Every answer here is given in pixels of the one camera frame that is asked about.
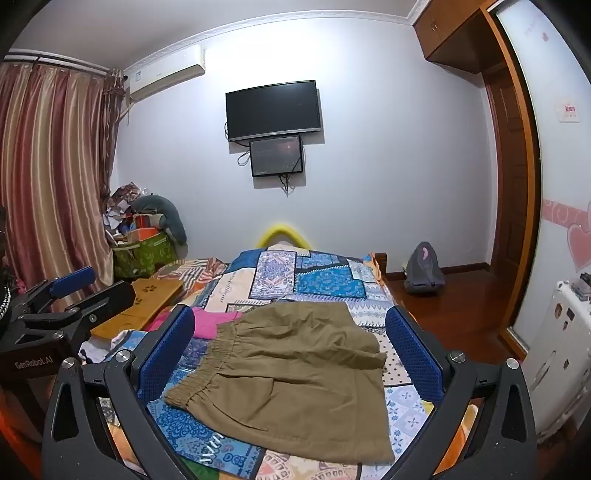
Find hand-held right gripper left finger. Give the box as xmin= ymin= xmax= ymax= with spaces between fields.
xmin=41 ymin=305 xmax=197 ymax=480

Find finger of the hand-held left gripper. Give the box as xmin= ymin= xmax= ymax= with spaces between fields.
xmin=14 ymin=266 xmax=97 ymax=319
xmin=18 ymin=280 xmax=137 ymax=344

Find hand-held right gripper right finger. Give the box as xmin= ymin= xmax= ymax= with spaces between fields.
xmin=385 ymin=305 xmax=539 ymax=480

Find khaki pants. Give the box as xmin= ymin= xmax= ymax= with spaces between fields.
xmin=164 ymin=301 xmax=395 ymax=462

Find wooden lap desk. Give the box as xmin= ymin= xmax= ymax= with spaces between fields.
xmin=90 ymin=278 xmax=184 ymax=343

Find white printed cloth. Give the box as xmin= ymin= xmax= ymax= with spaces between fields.
xmin=78 ymin=329 xmax=149 ymax=366

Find pink cloth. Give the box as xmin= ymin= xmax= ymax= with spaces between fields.
xmin=191 ymin=307 xmax=244 ymax=340

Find striped orange blanket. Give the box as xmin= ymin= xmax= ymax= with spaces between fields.
xmin=151 ymin=257 xmax=230 ymax=306

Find grey backpack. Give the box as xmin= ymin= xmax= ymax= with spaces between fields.
xmin=403 ymin=241 xmax=447 ymax=295

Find grey plush pillow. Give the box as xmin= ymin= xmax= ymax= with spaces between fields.
xmin=131 ymin=195 xmax=189 ymax=246

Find red striped curtain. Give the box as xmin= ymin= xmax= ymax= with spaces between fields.
xmin=0 ymin=59 xmax=129 ymax=289

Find white appliance with stickers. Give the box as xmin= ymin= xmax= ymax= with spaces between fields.
xmin=521 ymin=279 xmax=591 ymax=445

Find blue patchwork blanket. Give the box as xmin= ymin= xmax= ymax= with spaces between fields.
xmin=95 ymin=248 xmax=481 ymax=480

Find yellow curved headrest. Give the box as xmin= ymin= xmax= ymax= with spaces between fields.
xmin=256 ymin=223 xmax=313 ymax=253

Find white air conditioner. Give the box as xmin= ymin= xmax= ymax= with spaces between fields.
xmin=124 ymin=45 xmax=206 ymax=100

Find wooden overhead cabinet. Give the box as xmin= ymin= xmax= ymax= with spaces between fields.
xmin=413 ymin=0 xmax=498 ymax=75

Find black television cable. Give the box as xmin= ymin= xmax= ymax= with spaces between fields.
xmin=225 ymin=121 xmax=253 ymax=167

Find wooden door frame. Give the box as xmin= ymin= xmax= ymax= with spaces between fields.
xmin=479 ymin=7 xmax=542 ymax=361

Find pink heart wall decal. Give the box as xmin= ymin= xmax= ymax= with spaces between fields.
xmin=542 ymin=198 xmax=591 ymax=274

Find small black wall monitor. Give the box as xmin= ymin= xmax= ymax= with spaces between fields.
xmin=250 ymin=135 xmax=305 ymax=178

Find black wall television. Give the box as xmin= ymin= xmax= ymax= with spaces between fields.
xmin=225 ymin=80 xmax=323 ymax=143

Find white wall switch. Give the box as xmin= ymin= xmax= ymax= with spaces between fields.
xmin=557 ymin=100 xmax=581 ymax=124

